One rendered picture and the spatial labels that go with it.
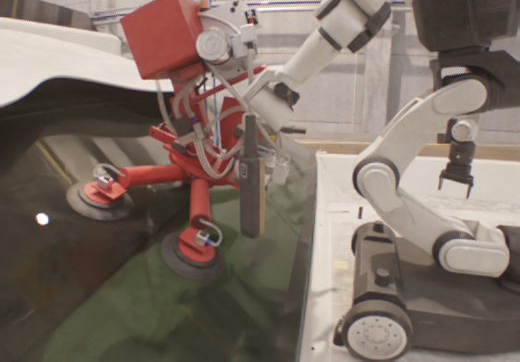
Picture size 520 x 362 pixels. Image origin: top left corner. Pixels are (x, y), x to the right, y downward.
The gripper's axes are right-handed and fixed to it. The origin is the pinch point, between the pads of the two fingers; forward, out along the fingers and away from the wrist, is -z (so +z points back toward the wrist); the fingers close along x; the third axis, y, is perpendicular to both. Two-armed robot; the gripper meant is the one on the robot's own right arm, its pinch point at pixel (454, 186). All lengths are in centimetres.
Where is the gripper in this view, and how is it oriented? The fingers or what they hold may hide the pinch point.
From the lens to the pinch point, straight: 137.0
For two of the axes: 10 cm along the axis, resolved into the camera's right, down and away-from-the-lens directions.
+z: -0.3, -9.3, -3.7
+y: -7.5, 2.7, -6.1
